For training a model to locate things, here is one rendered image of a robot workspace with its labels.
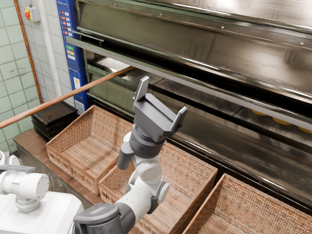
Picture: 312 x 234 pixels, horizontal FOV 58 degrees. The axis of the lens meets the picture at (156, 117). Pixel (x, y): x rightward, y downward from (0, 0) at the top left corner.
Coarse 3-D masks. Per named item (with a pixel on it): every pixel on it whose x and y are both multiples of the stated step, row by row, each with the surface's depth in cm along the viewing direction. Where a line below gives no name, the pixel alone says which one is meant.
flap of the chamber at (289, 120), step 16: (112, 48) 182; (128, 48) 186; (128, 64) 162; (160, 64) 161; (176, 64) 164; (176, 80) 144; (208, 80) 143; (224, 80) 146; (224, 96) 129; (256, 96) 130; (272, 96) 132; (272, 112) 117; (304, 112) 118
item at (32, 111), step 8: (120, 72) 198; (96, 80) 186; (104, 80) 189; (80, 88) 177; (88, 88) 181; (64, 96) 169; (48, 104) 162; (24, 112) 154; (32, 112) 156; (8, 120) 148; (16, 120) 151; (0, 128) 146
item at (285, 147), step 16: (96, 64) 216; (128, 80) 193; (160, 96) 178; (176, 96) 174; (208, 112) 158; (240, 128) 148; (256, 128) 146; (272, 144) 140; (288, 144) 135; (304, 144) 135
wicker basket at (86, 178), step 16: (96, 112) 229; (80, 128) 227; (96, 128) 233; (112, 128) 221; (128, 128) 209; (48, 144) 207; (64, 144) 219; (80, 144) 228; (96, 144) 229; (112, 144) 224; (64, 160) 197; (80, 160) 213; (96, 160) 213; (80, 176) 190; (96, 176) 199; (96, 192) 185
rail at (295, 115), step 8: (72, 40) 190; (80, 40) 185; (96, 48) 176; (104, 48) 173; (120, 56) 165; (128, 56) 162; (144, 64) 154; (152, 64) 153; (168, 72) 146; (176, 72) 144; (192, 80) 137; (200, 80) 136; (216, 88) 130; (232, 96) 126; (240, 96) 124; (256, 104) 120; (264, 104) 118; (272, 104) 117; (280, 112) 114; (288, 112) 112; (304, 120) 109
